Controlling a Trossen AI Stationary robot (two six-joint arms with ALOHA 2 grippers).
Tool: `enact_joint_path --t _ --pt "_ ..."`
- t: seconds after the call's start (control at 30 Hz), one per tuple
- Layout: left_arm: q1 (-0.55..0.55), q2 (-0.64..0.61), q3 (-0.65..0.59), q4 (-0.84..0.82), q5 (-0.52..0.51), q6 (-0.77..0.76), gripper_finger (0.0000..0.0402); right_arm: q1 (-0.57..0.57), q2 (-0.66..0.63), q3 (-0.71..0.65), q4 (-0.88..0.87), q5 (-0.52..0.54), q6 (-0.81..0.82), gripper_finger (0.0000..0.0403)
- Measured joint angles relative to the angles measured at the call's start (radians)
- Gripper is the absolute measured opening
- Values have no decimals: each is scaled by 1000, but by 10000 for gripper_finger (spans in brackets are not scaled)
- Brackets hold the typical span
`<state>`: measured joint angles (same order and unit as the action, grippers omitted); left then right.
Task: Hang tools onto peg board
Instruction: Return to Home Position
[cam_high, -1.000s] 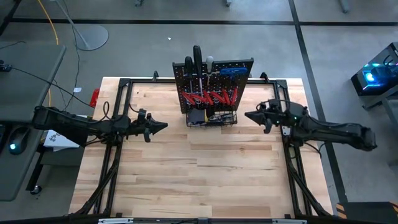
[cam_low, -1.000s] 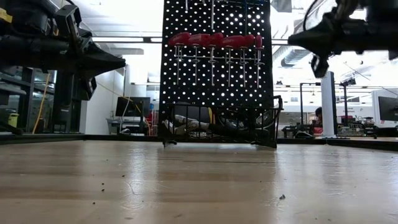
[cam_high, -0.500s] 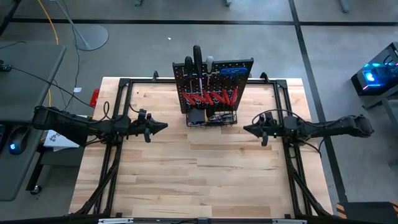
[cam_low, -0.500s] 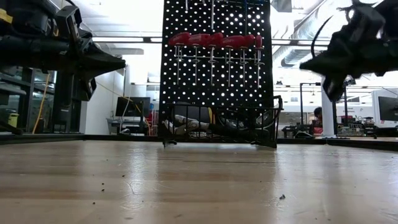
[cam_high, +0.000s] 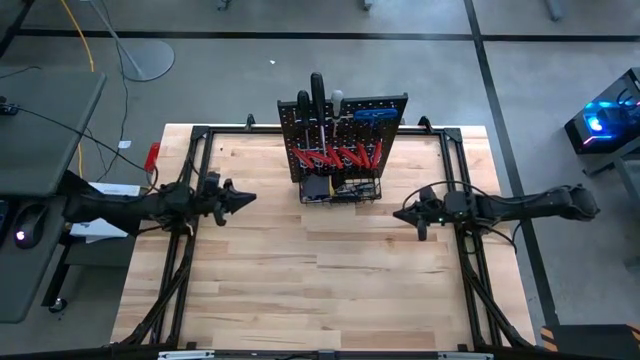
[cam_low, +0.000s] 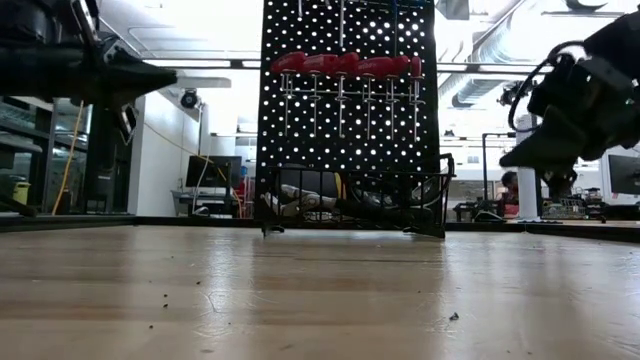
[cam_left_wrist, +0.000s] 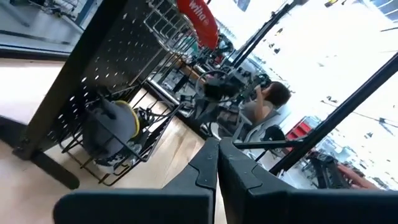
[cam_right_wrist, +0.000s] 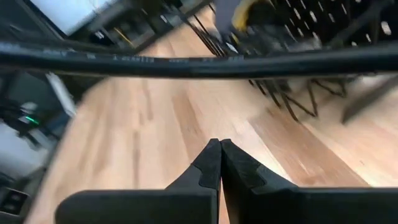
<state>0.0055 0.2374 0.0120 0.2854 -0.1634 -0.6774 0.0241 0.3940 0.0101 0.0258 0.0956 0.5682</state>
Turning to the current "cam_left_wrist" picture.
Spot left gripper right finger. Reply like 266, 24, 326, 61
217, 138, 398, 224

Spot red storage bins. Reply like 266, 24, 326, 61
285, 116, 315, 141

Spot black metal pegboard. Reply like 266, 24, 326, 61
12, 0, 200, 190

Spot person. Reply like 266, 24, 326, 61
241, 81, 292, 125

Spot grey cloth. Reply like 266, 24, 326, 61
81, 98, 141, 166

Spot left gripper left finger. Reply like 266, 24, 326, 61
52, 138, 220, 224

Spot grey office chair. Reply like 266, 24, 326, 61
231, 107, 292, 150

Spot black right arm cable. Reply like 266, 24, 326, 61
194, 70, 233, 105

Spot black wire basket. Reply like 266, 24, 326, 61
58, 83, 184, 187

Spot red T-handle hex key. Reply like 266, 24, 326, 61
176, 0, 220, 50

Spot chrome pliers with black handles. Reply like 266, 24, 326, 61
136, 107, 167, 128

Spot person's forearm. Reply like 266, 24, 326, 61
337, 164, 380, 190

